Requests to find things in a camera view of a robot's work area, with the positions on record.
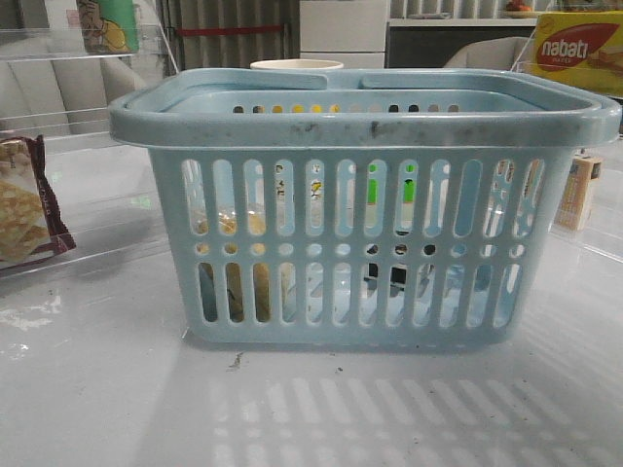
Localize dark tissue pack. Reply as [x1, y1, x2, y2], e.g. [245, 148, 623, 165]
[363, 244, 436, 298]

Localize light blue plastic basket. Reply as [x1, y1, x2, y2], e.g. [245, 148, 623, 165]
[109, 68, 621, 350]

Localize white paper cup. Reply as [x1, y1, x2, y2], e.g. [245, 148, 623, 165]
[250, 58, 344, 73]

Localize white drawer cabinet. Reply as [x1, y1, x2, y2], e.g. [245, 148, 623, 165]
[299, 1, 390, 68]

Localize clear acrylic left shelf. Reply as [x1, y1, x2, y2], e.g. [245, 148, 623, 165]
[1, 24, 177, 296]

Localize clear acrylic shelf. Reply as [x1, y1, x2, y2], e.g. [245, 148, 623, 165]
[508, 33, 623, 267]
[1, 24, 177, 296]

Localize small tan carton box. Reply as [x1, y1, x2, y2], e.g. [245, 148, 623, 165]
[555, 156, 603, 231]

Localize clear acrylic right shelf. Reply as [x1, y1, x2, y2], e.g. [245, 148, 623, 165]
[508, 33, 623, 267]

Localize brown cracker snack packet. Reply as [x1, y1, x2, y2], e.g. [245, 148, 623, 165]
[1, 135, 76, 274]

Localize green yellow cartoon package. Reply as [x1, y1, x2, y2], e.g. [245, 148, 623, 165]
[76, 0, 139, 54]

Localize yellow nabati wafer box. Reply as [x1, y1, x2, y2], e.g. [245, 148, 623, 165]
[524, 11, 622, 97]

